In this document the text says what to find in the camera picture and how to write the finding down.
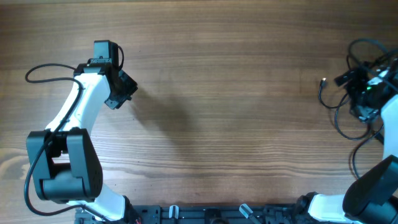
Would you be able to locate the thick black HDMI cable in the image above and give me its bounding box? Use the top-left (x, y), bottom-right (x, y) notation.
top-left (317, 77), bottom-right (373, 141)

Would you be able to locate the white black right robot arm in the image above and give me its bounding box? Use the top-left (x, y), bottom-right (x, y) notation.
top-left (290, 59), bottom-right (397, 223)

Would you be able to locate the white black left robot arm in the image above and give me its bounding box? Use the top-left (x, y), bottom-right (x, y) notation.
top-left (24, 40), bottom-right (142, 223)

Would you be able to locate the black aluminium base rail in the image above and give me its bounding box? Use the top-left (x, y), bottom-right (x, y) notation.
top-left (74, 203), bottom-right (299, 224)

